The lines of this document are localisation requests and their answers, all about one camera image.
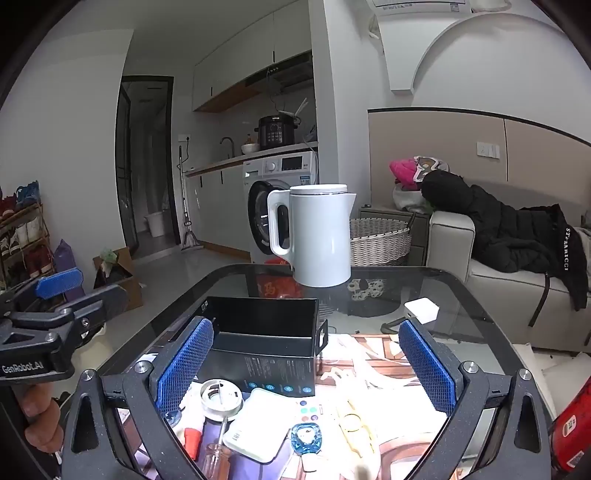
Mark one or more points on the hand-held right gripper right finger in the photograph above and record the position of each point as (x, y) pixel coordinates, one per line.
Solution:
(427, 374)

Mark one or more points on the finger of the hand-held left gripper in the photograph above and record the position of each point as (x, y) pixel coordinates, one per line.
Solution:
(60, 282)
(99, 300)

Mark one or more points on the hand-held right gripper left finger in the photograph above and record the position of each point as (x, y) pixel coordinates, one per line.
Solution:
(184, 364)

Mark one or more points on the round white device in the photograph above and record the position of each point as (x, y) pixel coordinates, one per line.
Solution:
(232, 407)

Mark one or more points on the white bottle with red cap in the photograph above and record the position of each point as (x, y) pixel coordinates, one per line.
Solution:
(191, 441)

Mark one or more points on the black cardboard box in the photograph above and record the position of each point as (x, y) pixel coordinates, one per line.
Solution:
(263, 369)

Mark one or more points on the yellow plastic tool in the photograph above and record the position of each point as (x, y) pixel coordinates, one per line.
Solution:
(344, 413)

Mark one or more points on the pale green plastic case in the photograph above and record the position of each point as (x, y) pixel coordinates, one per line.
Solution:
(258, 424)

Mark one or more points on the white remote with coloured buttons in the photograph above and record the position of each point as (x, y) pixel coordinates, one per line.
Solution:
(310, 406)

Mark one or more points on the small blue plastic gadget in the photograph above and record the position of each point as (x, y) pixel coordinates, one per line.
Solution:
(307, 438)

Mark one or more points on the person's left hand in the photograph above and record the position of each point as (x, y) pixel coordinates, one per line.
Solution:
(39, 415)

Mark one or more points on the purple bag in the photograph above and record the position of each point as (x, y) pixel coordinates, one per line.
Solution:
(64, 258)

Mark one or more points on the brown cardboard box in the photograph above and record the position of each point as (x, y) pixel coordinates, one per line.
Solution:
(131, 290)

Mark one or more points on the printed table mat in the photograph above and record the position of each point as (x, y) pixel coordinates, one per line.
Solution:
(383, 369)

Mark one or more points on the wooden shoe rack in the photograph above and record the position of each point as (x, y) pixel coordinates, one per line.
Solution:
(25, 230)

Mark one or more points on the white charger cube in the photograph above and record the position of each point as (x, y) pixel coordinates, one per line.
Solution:
(421, 310)

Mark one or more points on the white bucket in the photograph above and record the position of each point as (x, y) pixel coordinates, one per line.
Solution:
(155, 225)

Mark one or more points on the black and white slippers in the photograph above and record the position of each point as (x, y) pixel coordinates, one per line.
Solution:
(367, 288)

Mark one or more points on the light grey sofa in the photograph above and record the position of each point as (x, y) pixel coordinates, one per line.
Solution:
(498, 295)

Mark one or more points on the floor mop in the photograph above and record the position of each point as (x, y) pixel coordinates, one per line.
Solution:
(187, 230)

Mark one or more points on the red bag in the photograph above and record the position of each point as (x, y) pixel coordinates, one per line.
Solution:
(272, 284)

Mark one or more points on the black framed glass door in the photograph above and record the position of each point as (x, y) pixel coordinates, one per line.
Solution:
(122, 161)

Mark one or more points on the white wicker basket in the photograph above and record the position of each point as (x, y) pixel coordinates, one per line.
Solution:
(378, 244)

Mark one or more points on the white base cabinets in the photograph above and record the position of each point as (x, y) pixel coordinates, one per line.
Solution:
(217, 203)

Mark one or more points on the red packet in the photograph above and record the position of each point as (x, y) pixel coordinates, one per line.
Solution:
(572, 434)

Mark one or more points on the black padded jacket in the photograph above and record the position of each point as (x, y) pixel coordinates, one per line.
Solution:
(498, 230)

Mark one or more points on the white cloth bag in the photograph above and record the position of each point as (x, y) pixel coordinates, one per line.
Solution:
(408, 198)

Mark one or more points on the white electric kettle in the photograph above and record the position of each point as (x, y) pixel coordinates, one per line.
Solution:
(318, 230)

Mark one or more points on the pink cloth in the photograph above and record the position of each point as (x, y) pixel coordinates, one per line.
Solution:
(402, 171)

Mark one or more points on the kitchen faucet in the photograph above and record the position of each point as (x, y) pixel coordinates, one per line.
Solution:
(228, 141)

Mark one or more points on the white printed cushion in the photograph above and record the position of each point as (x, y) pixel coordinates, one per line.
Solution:
(431, 167)

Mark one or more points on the white bowl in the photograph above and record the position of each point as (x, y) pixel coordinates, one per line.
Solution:
(250, 148)

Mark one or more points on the white washing machine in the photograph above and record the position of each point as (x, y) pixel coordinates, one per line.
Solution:
(286, 166)

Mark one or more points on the black pressure cooker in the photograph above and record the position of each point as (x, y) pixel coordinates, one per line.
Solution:
(276, 131)

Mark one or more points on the range hood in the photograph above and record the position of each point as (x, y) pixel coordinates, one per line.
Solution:
(286, 71)

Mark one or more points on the white air conditioner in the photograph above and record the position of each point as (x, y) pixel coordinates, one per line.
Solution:
(415, 5)

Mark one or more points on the white wall switch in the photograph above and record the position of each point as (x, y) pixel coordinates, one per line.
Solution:
(488, 150)

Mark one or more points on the white wall cabinets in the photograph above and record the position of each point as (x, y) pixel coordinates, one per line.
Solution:
(240, 60)

